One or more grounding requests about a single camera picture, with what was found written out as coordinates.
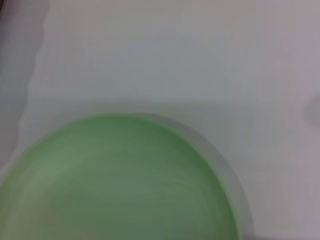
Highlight light green plate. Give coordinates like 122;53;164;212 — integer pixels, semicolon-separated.
0;112;255;240

